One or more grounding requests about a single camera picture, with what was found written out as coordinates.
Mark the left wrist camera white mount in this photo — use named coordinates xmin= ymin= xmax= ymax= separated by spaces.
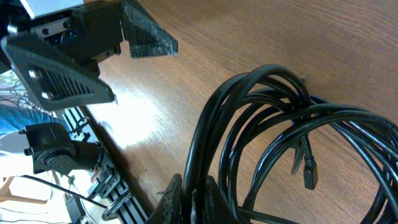
xmin=20 ymin=0 xmax=84 ymax=19

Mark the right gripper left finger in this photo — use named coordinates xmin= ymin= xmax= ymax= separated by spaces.
xmin=145 ymin=174 xmax=182 ymax=224

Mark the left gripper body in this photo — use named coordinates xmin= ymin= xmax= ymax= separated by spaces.
xmin=1 ymin=1 xmax=123 ymax=77

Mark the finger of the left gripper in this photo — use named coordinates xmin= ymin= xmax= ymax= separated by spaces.
xmin=121 ymin=0 xmax=178 ymax=58
xmin=1 ymin=33 xmax=114 ymax=111

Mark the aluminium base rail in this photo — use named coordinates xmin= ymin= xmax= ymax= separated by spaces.
xmin=62 ymin=107 xmax=149 ymax=223

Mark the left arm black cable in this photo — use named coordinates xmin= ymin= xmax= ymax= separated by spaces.
xmin=19 ymin=174 xmax=108 ymax=209

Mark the black usb cable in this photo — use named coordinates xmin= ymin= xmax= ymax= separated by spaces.
xmin=290 ymin=136 xmax=320 ymax=190
xmin=182 ymin=63 xmax=398 ymax=224

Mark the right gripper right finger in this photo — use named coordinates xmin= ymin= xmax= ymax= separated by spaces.
xmin=203 ymin=175 xmax=239 ymax=224

